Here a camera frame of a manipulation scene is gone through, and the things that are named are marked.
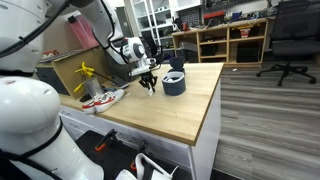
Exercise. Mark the large yellow clamp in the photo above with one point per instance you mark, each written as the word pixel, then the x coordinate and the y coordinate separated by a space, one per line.
pixel 85 70

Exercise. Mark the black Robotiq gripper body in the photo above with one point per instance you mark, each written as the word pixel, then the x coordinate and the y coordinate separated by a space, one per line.
pixel 147 78

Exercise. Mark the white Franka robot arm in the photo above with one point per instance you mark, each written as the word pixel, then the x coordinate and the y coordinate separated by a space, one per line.
pixel 26 110

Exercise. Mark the white plastic bracket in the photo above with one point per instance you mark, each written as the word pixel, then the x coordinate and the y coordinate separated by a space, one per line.
pixel 148 168

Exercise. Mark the black handheld device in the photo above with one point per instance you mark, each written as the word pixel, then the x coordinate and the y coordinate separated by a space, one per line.
pixel 119 82

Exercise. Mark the red white bucket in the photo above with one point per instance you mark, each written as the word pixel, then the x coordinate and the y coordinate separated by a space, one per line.
pixel 244 32

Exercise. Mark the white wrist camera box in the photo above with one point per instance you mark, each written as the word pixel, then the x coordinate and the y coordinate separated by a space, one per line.
pixel 140 70

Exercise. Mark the large black office chair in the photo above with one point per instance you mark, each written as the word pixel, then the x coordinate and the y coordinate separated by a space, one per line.
pixel 293 33

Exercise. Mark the white metal shelving rack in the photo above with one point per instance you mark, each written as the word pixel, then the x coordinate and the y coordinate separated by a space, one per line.
pixel 151 20

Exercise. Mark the dark blue masking tape roll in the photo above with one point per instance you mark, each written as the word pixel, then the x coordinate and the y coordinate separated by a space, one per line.
pixel 173 88

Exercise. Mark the pink plastic box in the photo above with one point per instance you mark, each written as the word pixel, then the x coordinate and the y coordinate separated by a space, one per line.
pixel 83 33

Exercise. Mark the red white small package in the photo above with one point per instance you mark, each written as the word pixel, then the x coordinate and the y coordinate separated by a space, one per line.
pixel 49 54

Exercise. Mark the grey parts organizer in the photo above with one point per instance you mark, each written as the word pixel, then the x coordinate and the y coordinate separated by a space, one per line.
pixel 190 16

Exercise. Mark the red black toolbox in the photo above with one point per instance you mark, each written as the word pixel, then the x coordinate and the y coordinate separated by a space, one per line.
pixel 214 18

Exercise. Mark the wooden desk divider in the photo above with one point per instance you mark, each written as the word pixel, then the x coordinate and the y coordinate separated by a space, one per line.
pixel 70 71

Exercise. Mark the small yellow clamp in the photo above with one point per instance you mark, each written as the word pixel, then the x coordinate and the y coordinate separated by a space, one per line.
pixel 79 87

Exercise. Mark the grey metal cup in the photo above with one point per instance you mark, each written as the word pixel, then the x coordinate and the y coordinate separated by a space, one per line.
pixel 94 87

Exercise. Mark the small black desk chair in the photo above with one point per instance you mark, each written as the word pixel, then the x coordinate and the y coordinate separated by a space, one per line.
pixel 156 50

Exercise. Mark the wooden shelf unit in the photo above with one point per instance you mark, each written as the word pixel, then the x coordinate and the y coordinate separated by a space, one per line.
pixel 228 33

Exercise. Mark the large white red sneaker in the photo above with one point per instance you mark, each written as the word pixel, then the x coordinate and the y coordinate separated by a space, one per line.
pixel 106 101

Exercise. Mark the small white red sneaker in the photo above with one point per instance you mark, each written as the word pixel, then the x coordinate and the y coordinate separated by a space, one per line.
pixel 88 108

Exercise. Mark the dark blue round object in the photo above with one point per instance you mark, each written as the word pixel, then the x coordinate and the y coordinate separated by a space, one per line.
pixel 176 63

